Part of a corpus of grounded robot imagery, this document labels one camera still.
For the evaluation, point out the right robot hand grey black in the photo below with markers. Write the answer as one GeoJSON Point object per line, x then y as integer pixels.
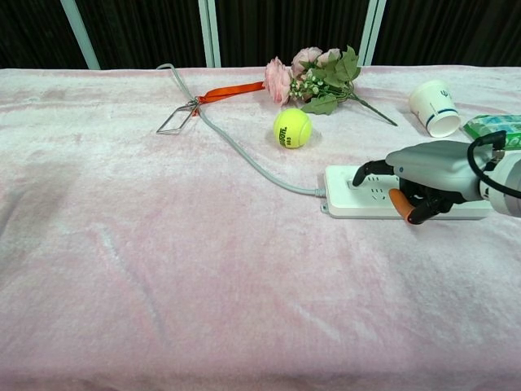
{"type": "Point", "coordinates": [431, 167]}

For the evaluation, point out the white power strip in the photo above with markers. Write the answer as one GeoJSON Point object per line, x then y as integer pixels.
{"type": "Point", "coordinates": [346, 203]}

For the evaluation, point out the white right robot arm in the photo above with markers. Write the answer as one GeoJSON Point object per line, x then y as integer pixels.
{"type": "Point", "coordinates": [504, 187]}

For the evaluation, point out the white paper cup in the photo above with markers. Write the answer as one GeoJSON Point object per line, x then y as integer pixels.
{"type": "Point", "coordinates": [431, 106]}

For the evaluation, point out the green tissue pack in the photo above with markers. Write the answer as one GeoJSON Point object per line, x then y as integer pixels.
{"type": "Point", "coordinates": [488, 124]}

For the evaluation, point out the pink artificial flower bouquet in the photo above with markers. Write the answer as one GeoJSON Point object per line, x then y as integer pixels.
{"type": "Point", "coordinates": [325, 77]}

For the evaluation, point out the yellow tennis ball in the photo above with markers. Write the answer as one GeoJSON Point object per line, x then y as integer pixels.
{"type": "Point", "coordinates": [293, 128]}

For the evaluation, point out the orange ribbon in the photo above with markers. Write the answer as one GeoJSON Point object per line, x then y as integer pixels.
{"type": "Point", "coordinates": [228, 92]}

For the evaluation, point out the pink plush table cloth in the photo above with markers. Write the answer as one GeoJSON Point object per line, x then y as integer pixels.
{"type": "Point", "coordinates": [203, 264]}

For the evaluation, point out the black curtain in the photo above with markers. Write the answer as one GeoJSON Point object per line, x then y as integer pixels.
{"type": "Point", "coordinates": [142, 32]}

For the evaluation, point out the double pale frame post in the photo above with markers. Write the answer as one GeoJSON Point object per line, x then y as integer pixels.
{"type": "Point", "coordinates": [211, 32]}

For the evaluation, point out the slanted pale frame post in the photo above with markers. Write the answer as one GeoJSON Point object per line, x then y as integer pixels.
{"type": "Point", "coordinates": [81, 36]}

